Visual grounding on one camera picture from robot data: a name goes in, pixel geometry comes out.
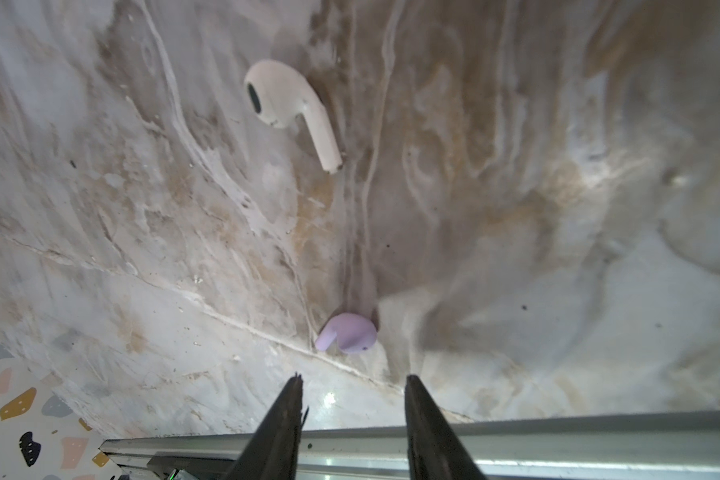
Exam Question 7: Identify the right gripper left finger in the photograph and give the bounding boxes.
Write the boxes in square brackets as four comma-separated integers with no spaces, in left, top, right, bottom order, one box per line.
[225,374,304,480]

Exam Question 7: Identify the white earbud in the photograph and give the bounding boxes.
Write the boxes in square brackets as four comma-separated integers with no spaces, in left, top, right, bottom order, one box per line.
[244,59,343,174]

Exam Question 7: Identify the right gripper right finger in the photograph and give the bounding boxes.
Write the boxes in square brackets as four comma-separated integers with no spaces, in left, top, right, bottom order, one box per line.
[404,375,485,480]

